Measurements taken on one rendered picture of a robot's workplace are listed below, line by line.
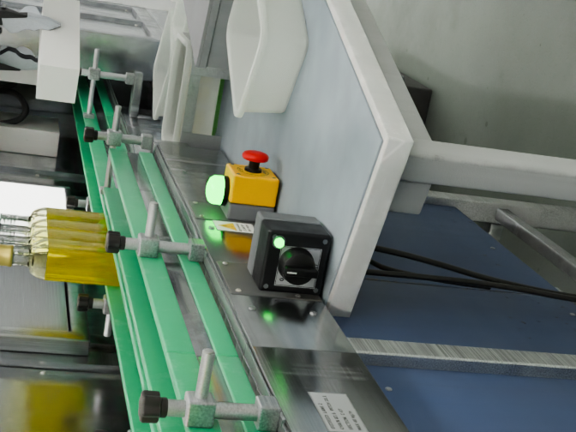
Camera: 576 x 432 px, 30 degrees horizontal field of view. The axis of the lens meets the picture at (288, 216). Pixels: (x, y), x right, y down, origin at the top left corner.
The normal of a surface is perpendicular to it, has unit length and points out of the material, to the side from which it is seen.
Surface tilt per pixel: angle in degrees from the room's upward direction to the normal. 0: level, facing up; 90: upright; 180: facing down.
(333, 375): 90
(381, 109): 90
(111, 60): 90
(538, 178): 90
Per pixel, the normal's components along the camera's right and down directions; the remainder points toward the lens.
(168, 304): 0.18, -0.95
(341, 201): -0.96, -0.11
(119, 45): 0.22, 0.30
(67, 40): 0.24, -0.79
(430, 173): 0.15, 0.60
